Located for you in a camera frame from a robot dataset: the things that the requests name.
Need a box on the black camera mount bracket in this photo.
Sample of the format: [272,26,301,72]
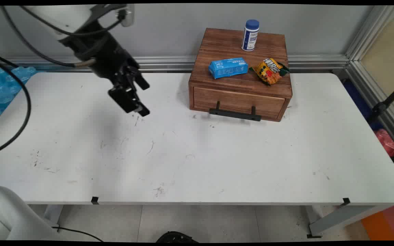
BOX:
[81,4,127,33]

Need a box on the black camera cable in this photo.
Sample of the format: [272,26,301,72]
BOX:
[19,5,129,37]

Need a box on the blue water bottle pack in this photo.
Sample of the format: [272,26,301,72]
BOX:
[0,66,37,129]

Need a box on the blue crate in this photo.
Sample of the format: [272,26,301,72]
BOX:
[342,79,384,130]

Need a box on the horizontal aluminium rail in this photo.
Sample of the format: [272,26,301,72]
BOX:
[4,55,350,73]

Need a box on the aluminium corner frame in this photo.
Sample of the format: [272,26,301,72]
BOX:
[346,5,394,154]

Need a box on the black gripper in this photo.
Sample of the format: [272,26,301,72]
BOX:
[60,20,150,118]

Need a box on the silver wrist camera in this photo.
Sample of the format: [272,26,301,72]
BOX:
[117,4,135,28]

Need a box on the black round floor object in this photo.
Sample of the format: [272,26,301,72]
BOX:
[156,231,199,243]

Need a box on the white bottle with blue cap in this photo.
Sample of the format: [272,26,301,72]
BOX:
[241,19,260,52]

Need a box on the yellow snack bag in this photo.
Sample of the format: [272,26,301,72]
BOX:
[249,57,290,86]

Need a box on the orange box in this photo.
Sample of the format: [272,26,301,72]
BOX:
[361,205,394,241]

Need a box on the red plastic bag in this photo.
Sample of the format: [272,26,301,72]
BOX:
[375,128,394,181]

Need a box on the blue tissue pack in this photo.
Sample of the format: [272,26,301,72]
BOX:
[208,57,249,80]

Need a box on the brown wooden drawer cabinet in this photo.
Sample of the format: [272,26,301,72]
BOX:
[188,28,293,122]

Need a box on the black floor cable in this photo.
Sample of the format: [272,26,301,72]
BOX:
[52,226,104,242]

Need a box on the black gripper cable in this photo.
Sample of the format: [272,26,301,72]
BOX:
[0,5,96,156]

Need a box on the black tripod stand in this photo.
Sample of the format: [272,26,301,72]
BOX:
[366,79,394,125]

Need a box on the grey table leg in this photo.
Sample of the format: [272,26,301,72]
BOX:
[43,204,64,227]
[305,205,392,238]

